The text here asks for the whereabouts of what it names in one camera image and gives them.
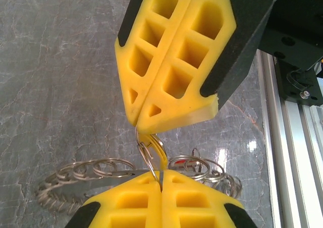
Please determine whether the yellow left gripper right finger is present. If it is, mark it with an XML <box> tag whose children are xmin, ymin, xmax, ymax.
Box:
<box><xmin>160</xmin><ymin>168</ymin><xmax>258</xmax><ymax>228</ymax></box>

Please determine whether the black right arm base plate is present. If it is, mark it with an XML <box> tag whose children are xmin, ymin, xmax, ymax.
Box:
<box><xmin>279</xmin><ymin>58</ymin><xmax>323</xmax><ymax>105</ymax></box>

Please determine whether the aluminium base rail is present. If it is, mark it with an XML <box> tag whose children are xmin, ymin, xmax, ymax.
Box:
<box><xmin>254</xmin><ymin>48</ymin><xmax>323</xmax><ymax>228</ymax></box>

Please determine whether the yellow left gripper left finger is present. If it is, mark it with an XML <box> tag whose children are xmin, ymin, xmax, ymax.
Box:
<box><xmin>64</xmin><ymin>169</ymin><xmax>163</xmax><ymax>228</ymax></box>

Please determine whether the round metal disc with keyrings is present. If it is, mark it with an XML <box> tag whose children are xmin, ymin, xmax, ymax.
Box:
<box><xmin>35</xmin><ymin>147</ymin><xmax>244</xmax><ymax>215</ymax></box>

